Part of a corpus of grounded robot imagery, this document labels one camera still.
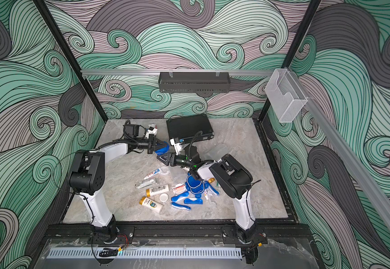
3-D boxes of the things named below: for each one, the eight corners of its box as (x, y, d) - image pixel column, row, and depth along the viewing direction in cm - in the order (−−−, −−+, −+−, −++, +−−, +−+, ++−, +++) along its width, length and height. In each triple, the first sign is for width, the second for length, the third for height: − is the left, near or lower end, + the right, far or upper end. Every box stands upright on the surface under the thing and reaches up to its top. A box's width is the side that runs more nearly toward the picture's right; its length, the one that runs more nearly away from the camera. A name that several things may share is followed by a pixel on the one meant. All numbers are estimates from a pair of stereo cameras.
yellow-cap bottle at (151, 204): (139, 204, 84) (138, 202, 82) (143, 196, 86) (142, 195, 84) (160, 213, 81) (159, 212, 79) (164, 205, 83) (163, 204, 81)
